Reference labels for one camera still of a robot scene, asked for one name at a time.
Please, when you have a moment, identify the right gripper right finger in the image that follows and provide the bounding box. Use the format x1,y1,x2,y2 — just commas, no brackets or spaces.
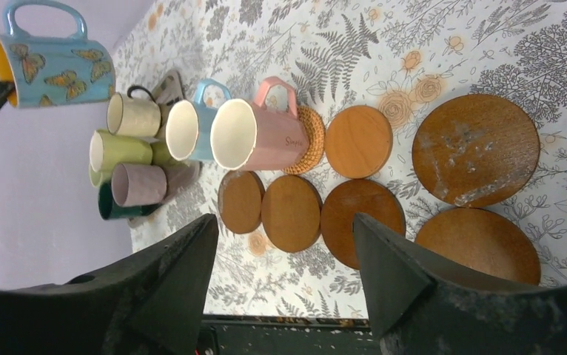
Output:
352,213,539,354

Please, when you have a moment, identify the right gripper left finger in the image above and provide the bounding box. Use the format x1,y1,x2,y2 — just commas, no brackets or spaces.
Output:
13,214,218,354

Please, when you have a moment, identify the blue mug orange inside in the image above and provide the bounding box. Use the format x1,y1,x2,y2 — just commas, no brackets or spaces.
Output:
0,1,115,109

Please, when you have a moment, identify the dark green mug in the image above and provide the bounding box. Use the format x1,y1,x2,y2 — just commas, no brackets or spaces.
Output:
98,181,162,220

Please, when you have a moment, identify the glossy brown coaster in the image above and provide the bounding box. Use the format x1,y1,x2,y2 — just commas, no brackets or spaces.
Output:
218,171,265,234

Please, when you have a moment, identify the dark scuffed brown coaster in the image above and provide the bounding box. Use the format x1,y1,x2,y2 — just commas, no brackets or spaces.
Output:
412,94,540,208

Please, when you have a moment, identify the light cork coaster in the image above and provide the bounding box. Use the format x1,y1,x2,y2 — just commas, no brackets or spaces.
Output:
325,105,393,179

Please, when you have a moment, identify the pink mug white inside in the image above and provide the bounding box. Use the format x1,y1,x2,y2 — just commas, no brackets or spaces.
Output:
210,76,309,171

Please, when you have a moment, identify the woven rattan coaster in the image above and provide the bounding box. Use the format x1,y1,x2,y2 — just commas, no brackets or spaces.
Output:
283,106,326,175

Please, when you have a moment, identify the mauve purple mug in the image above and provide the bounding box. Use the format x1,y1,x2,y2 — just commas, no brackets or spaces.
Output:
111,163,167,207

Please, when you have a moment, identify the yellow-green mug white inside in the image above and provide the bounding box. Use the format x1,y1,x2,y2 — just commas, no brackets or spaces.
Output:
89,129,153,172

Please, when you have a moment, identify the light green mug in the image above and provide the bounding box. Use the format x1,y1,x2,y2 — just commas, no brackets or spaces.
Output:
88,165,112,188

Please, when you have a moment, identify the beige mug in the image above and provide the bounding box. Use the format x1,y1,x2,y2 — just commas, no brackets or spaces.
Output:
106,85,162,138

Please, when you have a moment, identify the floral patterned table mat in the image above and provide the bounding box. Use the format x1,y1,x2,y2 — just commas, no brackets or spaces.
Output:
114,1,567,319

